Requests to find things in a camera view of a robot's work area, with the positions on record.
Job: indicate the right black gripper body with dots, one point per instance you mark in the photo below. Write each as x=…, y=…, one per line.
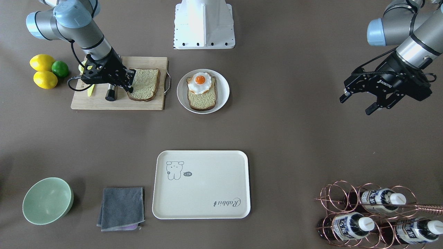
x=114, y=64

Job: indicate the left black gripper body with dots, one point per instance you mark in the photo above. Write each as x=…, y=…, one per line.
x=395, y=73

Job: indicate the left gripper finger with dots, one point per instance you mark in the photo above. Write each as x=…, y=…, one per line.
x=346, y=95
x=377, y=105

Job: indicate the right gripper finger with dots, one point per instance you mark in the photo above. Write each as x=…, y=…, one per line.
x=128, y=79

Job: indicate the bread slice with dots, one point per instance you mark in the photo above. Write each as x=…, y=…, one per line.
x=204, y=101
x=145, y=84

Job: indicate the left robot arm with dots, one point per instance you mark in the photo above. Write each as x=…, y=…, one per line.
x=417, y=41

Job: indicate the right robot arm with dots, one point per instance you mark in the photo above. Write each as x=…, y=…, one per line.
x=73, y=21

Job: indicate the cream rabbit tray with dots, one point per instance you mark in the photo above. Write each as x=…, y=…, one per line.
x=198, y=184

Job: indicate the lemon slice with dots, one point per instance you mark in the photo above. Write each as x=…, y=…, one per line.
x=81, y=67

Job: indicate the yellow plastic knife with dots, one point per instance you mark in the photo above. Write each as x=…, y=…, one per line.
x=90, y=90

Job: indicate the wooden cutting board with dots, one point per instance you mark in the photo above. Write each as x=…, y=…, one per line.
x=97, y=100

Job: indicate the lime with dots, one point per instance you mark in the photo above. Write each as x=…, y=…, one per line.
x=60, y=69

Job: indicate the lower whole lemon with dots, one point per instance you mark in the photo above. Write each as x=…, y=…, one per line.
x=45, y=79

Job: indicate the whole lemon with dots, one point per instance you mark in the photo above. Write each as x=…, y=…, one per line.
x=45, y=79
x=42, y=62

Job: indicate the upper whole lemon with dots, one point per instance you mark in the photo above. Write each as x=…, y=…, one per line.
x=42, y=62

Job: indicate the fried egg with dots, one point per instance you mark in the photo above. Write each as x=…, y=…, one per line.
x=199, y=83

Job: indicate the bread slice on plate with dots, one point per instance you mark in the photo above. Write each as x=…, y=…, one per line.
x=204, y=101

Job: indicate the tea bottle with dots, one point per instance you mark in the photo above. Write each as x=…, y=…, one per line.
x=378, y=201
x=411, y=231
x=345, y=227

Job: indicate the white plate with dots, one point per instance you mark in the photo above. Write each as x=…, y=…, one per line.
x=222, y=91

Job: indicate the tea bottle front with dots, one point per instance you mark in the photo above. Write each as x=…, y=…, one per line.
x=345, y=227

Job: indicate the tea bottle back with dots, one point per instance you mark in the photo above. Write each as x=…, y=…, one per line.
x=411, y=231

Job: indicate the grey folded cloth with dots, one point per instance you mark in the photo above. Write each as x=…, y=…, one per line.
x=122, y=209

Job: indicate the green bowl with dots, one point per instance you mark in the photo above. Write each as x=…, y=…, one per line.
x=47, y=201

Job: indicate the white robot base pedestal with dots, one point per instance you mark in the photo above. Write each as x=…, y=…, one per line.
x=203, y=24

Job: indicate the copper wire bottle rack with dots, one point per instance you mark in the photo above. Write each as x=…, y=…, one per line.
x=371, y=216

